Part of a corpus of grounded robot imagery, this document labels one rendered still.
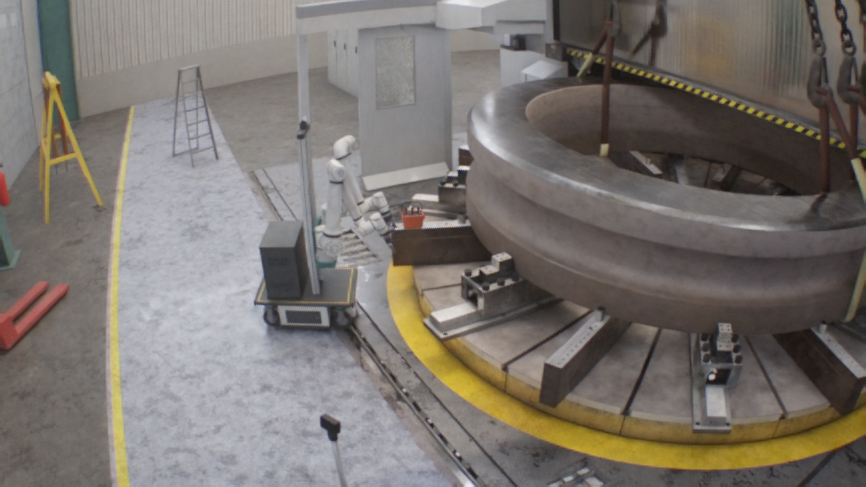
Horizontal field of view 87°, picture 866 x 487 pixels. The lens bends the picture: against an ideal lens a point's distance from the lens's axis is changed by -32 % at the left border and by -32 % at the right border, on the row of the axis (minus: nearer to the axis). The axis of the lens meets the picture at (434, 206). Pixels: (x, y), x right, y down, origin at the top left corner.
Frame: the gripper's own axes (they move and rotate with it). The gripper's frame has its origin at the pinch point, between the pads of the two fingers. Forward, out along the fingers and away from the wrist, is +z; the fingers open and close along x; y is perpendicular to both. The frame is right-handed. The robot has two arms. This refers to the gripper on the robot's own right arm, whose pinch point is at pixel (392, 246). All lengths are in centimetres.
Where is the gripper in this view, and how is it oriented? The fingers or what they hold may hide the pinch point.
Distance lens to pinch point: 541.1
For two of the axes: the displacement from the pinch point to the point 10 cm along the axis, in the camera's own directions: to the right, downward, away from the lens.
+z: 3.9, 7.6, 5.2
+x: 2.0, 4.8, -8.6
